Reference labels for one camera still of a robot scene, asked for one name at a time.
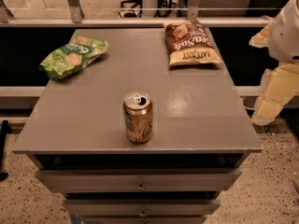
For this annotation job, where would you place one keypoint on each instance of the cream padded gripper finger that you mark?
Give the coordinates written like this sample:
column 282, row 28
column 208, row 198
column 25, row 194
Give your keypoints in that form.
column 276, row 89

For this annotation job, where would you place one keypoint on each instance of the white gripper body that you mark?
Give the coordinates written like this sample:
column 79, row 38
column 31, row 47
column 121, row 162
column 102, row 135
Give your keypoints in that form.
column 286, row 39

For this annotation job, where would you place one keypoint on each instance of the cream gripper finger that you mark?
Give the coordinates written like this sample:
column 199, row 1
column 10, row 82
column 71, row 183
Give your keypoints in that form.
column 260, row 40

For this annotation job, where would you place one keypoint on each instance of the brown chip bag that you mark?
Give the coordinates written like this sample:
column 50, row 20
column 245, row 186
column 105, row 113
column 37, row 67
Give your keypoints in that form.
column 188, row 43

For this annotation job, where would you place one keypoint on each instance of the green rice chip bag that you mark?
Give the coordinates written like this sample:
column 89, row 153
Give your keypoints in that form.
column 72, row 57

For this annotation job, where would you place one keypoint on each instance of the grey drawer cabinet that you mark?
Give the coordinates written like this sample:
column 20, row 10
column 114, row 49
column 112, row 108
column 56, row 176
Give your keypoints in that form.
column 199, row 121

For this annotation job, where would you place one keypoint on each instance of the black office chair base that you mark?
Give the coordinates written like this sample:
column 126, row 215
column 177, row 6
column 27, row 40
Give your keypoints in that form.
column 143, row 8

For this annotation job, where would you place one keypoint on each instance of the gold soda can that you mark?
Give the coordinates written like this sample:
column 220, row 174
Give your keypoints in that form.
column 138, row 115

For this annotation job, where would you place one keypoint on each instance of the top drawer with knob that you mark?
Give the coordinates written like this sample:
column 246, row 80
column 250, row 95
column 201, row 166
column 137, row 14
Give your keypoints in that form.
column 89, row 181

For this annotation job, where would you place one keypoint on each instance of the drawer with knob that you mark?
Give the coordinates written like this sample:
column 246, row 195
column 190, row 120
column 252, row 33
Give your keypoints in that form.
column 89, row 181
column 141, row 208

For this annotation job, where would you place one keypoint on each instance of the metal railing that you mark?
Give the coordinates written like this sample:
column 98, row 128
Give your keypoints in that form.
column 106, row 13

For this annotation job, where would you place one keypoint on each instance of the middle drawer with knob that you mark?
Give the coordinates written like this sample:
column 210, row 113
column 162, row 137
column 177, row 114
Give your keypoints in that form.
column 141, row 208

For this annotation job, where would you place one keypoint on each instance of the black stand at left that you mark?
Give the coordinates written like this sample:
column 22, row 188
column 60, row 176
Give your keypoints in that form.
column 4, row 130

